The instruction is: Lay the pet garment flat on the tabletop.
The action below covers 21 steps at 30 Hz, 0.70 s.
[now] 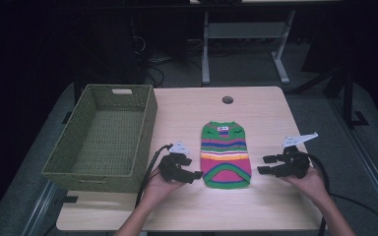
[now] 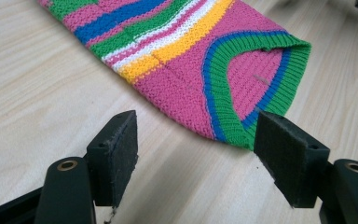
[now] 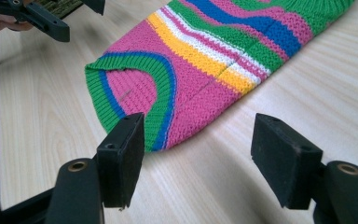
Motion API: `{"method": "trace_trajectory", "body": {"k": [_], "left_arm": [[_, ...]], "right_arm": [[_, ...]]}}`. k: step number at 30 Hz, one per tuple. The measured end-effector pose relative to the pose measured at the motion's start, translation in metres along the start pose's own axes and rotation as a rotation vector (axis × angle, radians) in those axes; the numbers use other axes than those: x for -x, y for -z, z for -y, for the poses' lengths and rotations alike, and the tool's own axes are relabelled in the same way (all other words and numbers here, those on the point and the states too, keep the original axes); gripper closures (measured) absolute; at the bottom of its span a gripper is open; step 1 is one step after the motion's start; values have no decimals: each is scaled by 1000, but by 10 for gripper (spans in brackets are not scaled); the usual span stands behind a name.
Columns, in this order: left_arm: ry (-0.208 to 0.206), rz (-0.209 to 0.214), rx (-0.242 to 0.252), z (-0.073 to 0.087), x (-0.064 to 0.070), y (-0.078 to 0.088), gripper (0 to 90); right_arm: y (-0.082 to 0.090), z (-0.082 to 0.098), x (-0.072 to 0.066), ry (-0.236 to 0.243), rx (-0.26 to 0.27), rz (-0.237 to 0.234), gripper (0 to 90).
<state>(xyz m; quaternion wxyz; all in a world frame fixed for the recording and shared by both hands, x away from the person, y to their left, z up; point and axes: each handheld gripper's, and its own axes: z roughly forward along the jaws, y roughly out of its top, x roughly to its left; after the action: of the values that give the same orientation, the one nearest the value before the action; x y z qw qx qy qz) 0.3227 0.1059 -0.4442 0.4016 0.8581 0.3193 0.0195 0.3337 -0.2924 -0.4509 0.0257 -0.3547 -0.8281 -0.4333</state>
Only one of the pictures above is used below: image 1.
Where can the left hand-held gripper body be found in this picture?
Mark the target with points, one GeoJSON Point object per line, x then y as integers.
{"type": "Point", "coordinates": [174, 170]}

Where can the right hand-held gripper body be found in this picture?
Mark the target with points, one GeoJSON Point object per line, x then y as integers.
{"type": "Point", "coordinates": [293, 164]}

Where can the colourful striped knit sweater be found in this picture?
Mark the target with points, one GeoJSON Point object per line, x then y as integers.
{"type": "Point", "coordinates": [225, 157]}

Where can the person's left hand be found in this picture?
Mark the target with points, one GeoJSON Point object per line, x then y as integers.
{"type": "Point", "coordinates": [160, 190]}

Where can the person's right hand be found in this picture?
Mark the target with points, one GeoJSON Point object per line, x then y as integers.
{"type": "Point", "coordinates": [310, 187]}

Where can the green woven basket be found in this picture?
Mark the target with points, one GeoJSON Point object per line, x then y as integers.
{"type": "Point", "coordinates": [105, 144]}

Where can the dark metal stand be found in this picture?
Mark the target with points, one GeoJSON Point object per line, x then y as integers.
{"type": "Point", "coordinates": [344, 95]}

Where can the grey metal floor rail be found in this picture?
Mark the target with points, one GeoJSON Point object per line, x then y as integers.
{"type": "Point", "coordinates": [367, 164]}
{"type": "Point", "coordinates": [41, 209]}

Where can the grey metal table frame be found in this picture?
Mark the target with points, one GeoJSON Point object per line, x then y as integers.
{"type": "Point", "coordinates": [242, 31]}

